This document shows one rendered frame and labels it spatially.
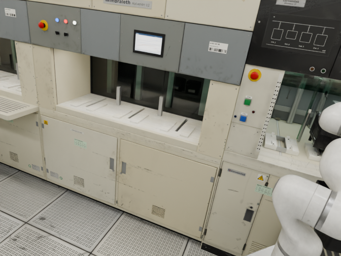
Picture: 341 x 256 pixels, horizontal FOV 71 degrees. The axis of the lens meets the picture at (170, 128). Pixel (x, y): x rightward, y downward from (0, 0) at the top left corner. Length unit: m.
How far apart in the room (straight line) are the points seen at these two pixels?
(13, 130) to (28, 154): 0.25
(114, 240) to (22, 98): 1.37
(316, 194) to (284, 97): 1.62
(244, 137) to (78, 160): 1.34
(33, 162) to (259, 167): 1.95
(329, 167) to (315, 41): 0.69
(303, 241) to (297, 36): 0.92
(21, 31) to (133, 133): 1.09
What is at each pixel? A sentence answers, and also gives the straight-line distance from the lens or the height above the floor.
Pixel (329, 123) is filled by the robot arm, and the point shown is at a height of 1.29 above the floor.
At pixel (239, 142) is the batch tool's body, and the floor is 0.94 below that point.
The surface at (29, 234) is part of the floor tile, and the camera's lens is 2.21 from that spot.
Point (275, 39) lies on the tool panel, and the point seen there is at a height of 1.54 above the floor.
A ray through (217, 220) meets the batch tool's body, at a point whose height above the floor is 0.32.
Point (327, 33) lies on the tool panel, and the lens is 1.40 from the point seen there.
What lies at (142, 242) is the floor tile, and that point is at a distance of 2.05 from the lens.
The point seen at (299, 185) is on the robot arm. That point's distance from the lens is 0.81.
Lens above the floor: 1.56
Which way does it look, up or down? 24 degrees down
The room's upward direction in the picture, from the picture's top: 8 degrees clockwise
